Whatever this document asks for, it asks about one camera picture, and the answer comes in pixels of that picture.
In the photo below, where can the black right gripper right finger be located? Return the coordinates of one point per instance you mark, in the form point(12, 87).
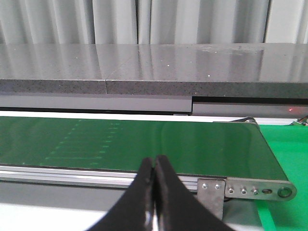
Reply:
point(177, 209)

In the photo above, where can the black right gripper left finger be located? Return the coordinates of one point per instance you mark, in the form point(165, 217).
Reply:
point(134, 210)

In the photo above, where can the green conveyor belt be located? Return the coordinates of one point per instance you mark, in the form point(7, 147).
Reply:
point(227, 149)

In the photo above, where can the grey panel under counter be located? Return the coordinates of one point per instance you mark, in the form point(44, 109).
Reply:
point(157, 105)

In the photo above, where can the bright green mat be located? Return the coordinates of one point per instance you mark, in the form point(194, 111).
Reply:
point(290, 146)

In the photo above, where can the grey stone counter slab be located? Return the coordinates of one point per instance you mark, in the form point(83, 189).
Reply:
point(265, 70)

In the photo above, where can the white pleated curtain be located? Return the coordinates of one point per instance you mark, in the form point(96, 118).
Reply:
point(153, 21)

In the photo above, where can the metal conveyor mounting bracket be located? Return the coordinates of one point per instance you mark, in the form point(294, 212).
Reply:
point(211, 193)

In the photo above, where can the aluminium conveyor frame rail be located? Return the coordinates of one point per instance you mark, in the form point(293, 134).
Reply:
point(276, 190)

